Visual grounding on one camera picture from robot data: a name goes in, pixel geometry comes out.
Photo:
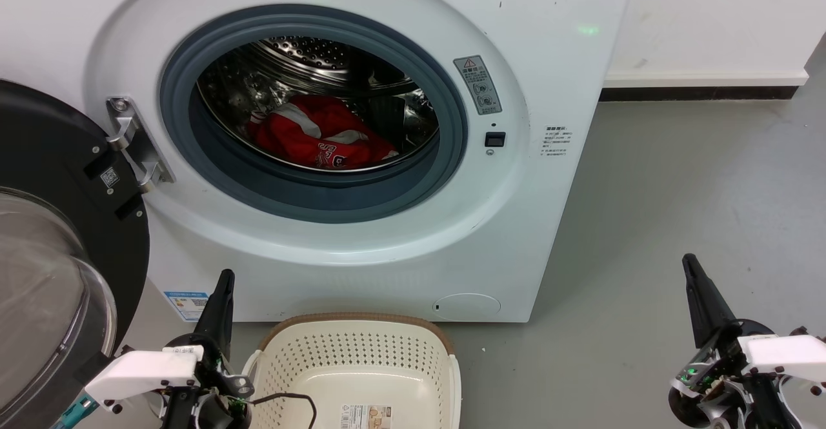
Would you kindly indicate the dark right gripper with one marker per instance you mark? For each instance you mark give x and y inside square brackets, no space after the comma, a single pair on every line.
[716,384]

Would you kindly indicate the stainless steel washing machine drum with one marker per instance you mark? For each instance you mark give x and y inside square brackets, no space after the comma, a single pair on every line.
[310,55]

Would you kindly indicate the silver metal door hinge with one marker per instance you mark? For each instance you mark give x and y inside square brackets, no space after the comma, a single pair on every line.
[139,142]

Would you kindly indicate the printed product label sticker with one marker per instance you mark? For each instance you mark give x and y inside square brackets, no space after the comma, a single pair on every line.
[366,417]

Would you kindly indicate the white wall ledge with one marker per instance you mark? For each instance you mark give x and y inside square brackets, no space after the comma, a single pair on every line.
[703,79]

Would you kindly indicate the black door latch slot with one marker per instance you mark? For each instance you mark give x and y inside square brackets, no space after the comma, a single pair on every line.
[495,139]

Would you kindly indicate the round white filter cover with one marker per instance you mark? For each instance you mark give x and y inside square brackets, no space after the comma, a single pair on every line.
[468,306]

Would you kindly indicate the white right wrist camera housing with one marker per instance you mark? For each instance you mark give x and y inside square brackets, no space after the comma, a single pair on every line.
[787,355]

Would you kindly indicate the clear glass door bowl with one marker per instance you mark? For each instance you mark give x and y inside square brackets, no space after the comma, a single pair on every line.
[39,287]

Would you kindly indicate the white front-load washing machine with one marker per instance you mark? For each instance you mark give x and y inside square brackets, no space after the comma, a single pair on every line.
[548,222]

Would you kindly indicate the blue energy label sticker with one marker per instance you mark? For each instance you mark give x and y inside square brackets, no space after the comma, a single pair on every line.
[186,305]

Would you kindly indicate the black round washer door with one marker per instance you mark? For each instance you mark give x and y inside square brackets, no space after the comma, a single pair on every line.
[51,139]

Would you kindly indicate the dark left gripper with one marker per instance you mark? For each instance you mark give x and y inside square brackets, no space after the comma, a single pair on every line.
[222,409]

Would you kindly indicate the red sports jersey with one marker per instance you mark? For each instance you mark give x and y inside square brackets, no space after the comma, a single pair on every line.
[290,135]

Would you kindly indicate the black skirting strip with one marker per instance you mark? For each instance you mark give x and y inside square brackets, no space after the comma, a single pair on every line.
[697,93]

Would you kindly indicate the cream perforated laundry basket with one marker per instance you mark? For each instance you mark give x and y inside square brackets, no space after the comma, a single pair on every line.
[361,358]

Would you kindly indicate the grey warning sticker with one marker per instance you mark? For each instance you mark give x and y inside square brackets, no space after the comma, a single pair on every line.
[477,84]

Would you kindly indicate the grey rubber door gasket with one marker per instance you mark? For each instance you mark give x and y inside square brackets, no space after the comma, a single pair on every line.
[322,200]

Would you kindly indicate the small QR code sticker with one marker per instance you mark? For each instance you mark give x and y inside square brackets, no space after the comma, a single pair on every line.
[110,177]

